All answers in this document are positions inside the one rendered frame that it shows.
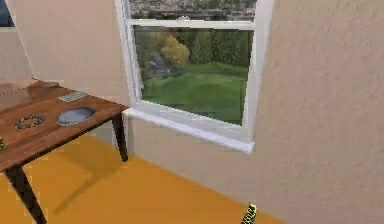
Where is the grey flat remote control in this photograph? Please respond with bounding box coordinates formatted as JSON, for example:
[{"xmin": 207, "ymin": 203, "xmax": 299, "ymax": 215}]
[{"xmin": 58, "ymin": 90, "xmax": 89, "ymax": 103}]

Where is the dark blue window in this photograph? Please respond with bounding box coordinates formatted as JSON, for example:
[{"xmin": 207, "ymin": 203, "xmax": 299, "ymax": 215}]
[{"xmin": 0, "ymin": 0, "xmax": 15, "ymax": 28}]

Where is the dark beaded ring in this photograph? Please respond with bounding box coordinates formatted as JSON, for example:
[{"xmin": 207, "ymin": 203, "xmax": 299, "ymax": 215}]
[{"xmin": 13, "ymin": 114, "xmax": 47, "ymax": 130}]

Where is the brown wooden table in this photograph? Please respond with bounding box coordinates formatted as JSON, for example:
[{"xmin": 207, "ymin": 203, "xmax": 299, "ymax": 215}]
[{"xmin": 0, "ymin": 78, "xmax": 130, "ymax": 224}]

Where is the white framed window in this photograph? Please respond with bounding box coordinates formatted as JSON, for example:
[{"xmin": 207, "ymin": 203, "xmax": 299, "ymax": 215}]
[{"xmin": 114, "ymin": 0, "xmax": 275, "ymax": 154}]

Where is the grey round plate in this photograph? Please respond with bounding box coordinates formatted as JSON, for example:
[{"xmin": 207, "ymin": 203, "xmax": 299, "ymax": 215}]
[{"xmin": 55, "ymin": 106, "xmax": 97, "ymax": 127}]

